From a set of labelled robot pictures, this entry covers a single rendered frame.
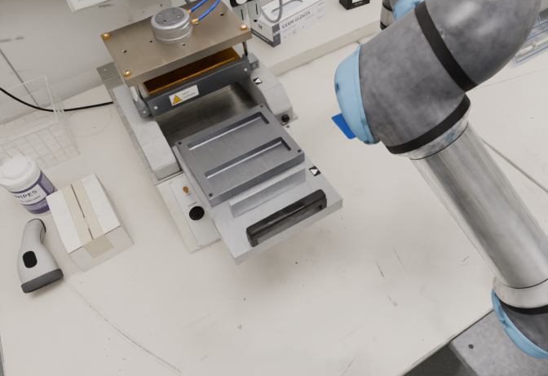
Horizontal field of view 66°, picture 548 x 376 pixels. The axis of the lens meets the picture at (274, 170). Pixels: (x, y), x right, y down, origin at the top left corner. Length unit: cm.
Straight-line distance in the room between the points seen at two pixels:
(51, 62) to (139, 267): 72
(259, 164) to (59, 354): 55
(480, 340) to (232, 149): 59
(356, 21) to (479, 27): 103
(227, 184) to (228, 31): 33
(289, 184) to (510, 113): 74
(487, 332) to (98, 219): 83
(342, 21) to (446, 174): 101
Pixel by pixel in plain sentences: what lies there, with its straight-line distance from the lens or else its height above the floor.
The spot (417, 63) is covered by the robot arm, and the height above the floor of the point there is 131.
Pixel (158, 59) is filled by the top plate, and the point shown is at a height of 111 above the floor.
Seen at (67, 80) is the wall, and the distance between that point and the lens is 150.
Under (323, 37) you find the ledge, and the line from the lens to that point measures 143.
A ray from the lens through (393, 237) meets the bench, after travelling 99.
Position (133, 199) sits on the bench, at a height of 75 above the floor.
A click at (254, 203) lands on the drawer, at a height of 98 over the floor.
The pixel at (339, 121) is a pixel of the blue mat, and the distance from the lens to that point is 120.
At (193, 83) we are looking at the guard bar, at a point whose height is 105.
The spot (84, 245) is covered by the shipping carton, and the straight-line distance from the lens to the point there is 99.
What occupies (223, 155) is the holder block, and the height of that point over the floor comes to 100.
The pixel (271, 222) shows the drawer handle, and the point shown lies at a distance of 70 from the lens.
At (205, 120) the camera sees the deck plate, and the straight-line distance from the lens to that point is 99.
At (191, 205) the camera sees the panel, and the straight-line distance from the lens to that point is 94.
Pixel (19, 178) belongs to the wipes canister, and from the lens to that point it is 112.
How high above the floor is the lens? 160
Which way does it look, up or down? 51 degrees down
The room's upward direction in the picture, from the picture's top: 7 degrees counter-clockwise
